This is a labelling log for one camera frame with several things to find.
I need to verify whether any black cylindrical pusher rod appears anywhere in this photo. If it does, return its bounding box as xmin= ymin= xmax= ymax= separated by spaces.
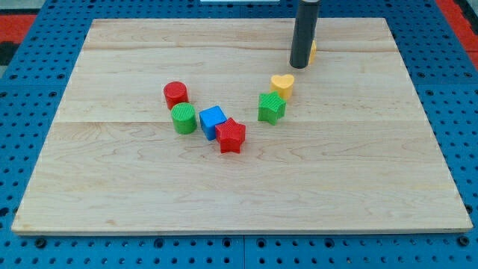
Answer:
xmin=289 ymin=0 xmax=320 ymax=69

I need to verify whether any yellow heart block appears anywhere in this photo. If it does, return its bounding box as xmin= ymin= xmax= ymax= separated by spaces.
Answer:
xmin=270 ymin=74 xmax=295 ymax=100

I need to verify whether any yellow hexagon block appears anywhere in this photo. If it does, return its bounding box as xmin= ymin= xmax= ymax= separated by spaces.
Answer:
xmin=308 ymin=40 xmax=317 ymax=65

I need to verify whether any green star block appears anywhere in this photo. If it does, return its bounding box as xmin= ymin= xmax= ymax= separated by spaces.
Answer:
xmin=258 ymin=91 xmax=287 ymax=126

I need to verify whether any blue cube block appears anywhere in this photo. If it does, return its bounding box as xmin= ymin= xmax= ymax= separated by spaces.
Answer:
xmin=199 ymin=106 xmax=227 ymax=140

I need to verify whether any red star block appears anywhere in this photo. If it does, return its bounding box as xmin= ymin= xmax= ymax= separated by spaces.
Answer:
xmin=215 ymin=117 xmax=246 ymax=153

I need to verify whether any light wooden board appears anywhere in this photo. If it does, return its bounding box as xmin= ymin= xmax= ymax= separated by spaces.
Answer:
xmin=11 ymin=18 xmax=473 ymax=236

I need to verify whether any red cylinder block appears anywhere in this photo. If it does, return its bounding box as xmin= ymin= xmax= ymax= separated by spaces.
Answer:
xmin=164 ymin=81 xmax=189 ymax=110

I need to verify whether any green cylinder block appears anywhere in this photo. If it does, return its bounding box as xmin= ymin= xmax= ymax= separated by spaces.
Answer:
xmin=171 ymin=102 xmax=197 ymax=135

